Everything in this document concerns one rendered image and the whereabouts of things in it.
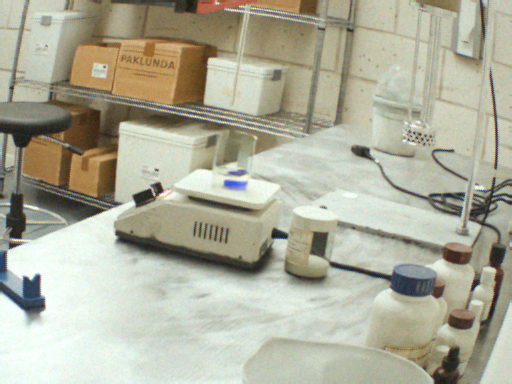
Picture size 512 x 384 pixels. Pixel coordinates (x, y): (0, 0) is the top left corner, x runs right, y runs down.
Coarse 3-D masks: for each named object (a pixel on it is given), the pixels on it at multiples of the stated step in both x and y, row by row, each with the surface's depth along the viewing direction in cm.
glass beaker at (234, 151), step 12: (216, 132) 121; (228, 132) 124; (240, 132) 124; (252, 132) 123; (216, 144) 121; (228, 144) 119; (240, 144) 119; (252, 144) 120; (216, 156) 121; (228, 156) 119; (240, 156) 120; (252, 156) 121; (216, 168) 121; (228, 168) 120; (240, 168) 120; (216, 180) 121; (228, 180) 120; (240, 180) 121; (228, 192) 121; (240, 192) 121
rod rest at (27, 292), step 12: (0, 264) 99; (0, 276) 98; (12, 276) 99; (24, 276) 93; (36, 276) 94; (12, 288) 95; (24, 288) 93; (36, 288) 95; (24, 300) 93; (36, 300) 94
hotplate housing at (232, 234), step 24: (120, 216) 123; (144, 216) 122; (168, 216) 121; (192, 216) 120; (216, 216) 119; (240, 216) 119; (264, 216) 121; (144, 240) 123; (168, 240) 121; (192, 240) 121; (216, 240) 120; (240, 240) 119; (264, 240) 122; (240, 264) 120
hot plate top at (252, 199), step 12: (180, 180) 124; (192, 180) 124; (204, 180) 125; (252, 180) 129; (180, 192) 120; (192, 192) 120; (204, 192) 120; (216, 192) 120; (252, 192) 123; (264, 192) 124; (276, 192) 126; (240, 204) 119; (252, 204) 118; (264, 204) 119
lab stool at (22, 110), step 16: (0, 112) 252; (16, 112) 256; (32, 112) 259; (48, 112) 261; (64, 112) 262; (0, 128) 245; (16, 128) 244; (32, 128) 246; (48, 128) 249; (64, 128) 256; (16, 176) 264; (16, 192) 265
